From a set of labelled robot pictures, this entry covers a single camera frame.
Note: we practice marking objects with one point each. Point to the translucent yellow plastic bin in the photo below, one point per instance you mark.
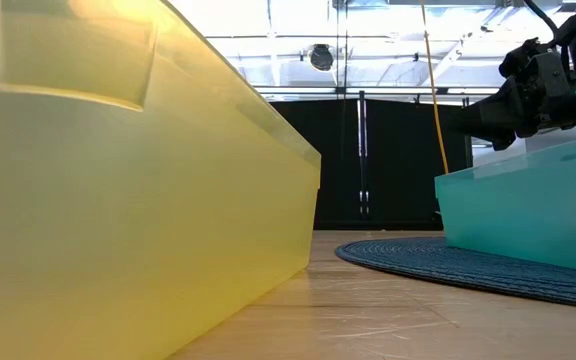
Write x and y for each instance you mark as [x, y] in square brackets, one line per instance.
[118, 200]

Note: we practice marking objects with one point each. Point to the translucent teal plastic bin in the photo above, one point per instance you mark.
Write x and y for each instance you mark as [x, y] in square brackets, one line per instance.
[518, 210]

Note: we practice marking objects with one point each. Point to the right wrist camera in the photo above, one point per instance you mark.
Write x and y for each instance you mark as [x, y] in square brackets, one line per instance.
[518, 57]

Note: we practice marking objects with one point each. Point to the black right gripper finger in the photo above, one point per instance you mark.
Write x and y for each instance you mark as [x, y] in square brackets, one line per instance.
[478, 125]
[503, 110]

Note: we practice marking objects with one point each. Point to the round dark blue woven mat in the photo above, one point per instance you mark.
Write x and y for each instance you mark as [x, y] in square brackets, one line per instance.
[443, 265]

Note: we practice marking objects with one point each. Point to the round black ceiling fixture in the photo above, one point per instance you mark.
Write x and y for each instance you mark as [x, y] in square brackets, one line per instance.
[321, 57]

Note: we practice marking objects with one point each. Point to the black partition panel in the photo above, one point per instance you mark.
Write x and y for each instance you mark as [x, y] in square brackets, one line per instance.
[318, 165]
[408, 165]

